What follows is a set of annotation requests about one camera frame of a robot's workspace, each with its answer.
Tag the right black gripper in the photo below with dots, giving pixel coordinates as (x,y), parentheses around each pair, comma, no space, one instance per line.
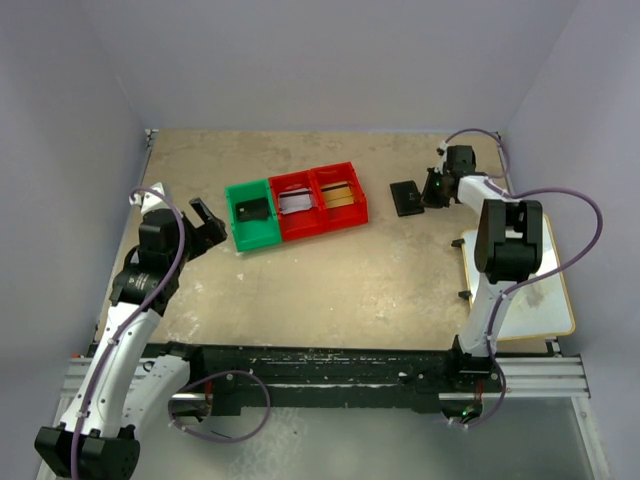
(427,199)

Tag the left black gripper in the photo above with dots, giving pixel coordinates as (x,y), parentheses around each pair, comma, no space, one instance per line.
(205,236)

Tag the black leather card holder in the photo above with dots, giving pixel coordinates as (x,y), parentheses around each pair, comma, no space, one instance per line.
(406,198)

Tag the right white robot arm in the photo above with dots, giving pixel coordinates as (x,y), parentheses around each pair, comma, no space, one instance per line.
(508,249)

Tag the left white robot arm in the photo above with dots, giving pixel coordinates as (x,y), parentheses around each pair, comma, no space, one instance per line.
(99,435)

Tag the black card holder in bin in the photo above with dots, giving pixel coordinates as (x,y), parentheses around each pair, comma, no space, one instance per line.
(257,209)

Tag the silver cards stack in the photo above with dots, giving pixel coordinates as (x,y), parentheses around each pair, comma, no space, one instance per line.
(295,201)

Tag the gold cards stack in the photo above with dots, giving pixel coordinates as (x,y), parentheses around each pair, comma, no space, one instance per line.
(341,194)

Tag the green plastic bin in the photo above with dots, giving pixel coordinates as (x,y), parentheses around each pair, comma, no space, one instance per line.
(254,221)

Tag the middle red plastic bin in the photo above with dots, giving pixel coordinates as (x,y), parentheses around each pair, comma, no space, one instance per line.
(303,224)

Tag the red plastic bin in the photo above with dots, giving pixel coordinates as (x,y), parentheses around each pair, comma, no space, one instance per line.
(303,224)
(343,217)

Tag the right red plastic bin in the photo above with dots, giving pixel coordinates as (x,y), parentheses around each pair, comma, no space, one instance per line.
(343,217)

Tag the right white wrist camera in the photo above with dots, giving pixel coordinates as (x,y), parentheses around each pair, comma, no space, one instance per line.
(441,151)

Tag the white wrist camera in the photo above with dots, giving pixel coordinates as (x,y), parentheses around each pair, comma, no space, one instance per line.
(441,151)
(150,198)

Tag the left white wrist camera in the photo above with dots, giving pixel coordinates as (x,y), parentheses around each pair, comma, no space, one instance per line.
(150,198)

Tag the white board wooden frame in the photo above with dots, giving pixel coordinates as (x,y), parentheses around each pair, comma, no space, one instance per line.
(541,310)

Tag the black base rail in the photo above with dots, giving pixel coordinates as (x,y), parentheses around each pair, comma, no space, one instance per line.
(252,376)

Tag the aluminium frame profile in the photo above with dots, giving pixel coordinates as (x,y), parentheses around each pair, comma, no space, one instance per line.
(548,377)

